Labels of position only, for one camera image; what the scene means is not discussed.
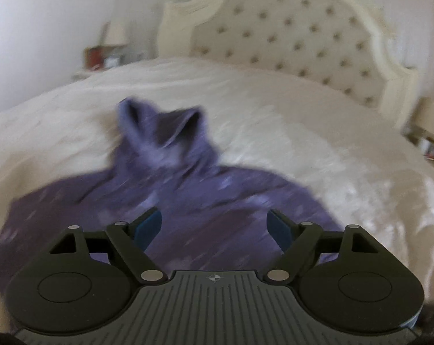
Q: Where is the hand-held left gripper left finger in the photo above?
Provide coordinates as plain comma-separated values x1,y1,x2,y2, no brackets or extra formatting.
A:
48,206,169,284

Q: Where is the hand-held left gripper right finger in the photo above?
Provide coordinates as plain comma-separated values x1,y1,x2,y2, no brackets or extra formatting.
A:
264,208,381,284

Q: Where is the purple hoodie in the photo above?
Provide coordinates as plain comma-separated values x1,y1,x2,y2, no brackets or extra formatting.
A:
0,97,347,292

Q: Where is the white bed with duvet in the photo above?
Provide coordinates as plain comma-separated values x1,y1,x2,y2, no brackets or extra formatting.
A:
0,57,434,331

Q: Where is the metallic bedside object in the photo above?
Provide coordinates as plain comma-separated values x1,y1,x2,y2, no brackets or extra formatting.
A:
403,126,434,163

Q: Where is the red box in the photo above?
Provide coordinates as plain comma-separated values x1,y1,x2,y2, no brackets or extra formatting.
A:
84,46,105,70

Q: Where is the cream tufted headboard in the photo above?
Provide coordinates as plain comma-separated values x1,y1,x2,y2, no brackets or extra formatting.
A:
156,0,419,130

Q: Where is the cream shade table lamp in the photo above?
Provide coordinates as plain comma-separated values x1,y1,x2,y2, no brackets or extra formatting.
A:
100,22,128,56

